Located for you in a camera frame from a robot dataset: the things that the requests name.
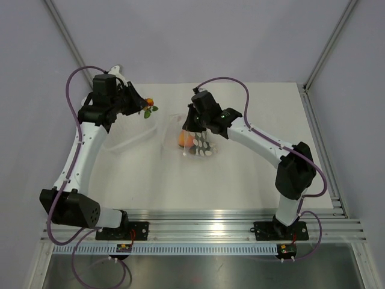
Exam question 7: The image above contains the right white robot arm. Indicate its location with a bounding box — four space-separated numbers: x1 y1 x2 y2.
182 90 316 238

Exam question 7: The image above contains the white slotted cable duct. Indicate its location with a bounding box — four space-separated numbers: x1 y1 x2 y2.
53 243 277 256

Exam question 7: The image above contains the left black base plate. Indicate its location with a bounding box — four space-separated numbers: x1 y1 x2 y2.
96 221 150 241

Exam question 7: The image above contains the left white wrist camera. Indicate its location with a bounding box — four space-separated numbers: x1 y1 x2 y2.
108 64 124 80

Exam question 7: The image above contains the aluminium frame post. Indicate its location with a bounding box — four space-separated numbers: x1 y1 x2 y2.
43 0 97 93
303 0 360 93

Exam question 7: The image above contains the strawberry toy with leaves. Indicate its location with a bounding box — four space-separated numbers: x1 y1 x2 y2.
143 98 159 119

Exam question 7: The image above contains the orange peach toy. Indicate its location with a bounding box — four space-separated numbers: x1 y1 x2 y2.
178 130 195 148

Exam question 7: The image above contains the right aluminium frame post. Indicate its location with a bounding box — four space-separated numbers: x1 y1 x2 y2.
303 0 360 93

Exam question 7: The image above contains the left aluminium frame post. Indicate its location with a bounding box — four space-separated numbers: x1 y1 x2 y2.
43 0 97 93

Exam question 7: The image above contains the clear polka dot zip bag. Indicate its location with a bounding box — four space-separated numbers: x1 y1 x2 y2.
162 114 218 159

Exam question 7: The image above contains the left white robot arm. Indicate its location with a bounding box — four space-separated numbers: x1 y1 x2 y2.
39 72 147 240

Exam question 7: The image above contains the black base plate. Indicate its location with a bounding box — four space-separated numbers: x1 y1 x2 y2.
250 221 309 241
96 221 150 241

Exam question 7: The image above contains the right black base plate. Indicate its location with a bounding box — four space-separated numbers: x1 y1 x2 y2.
250 221 309 241

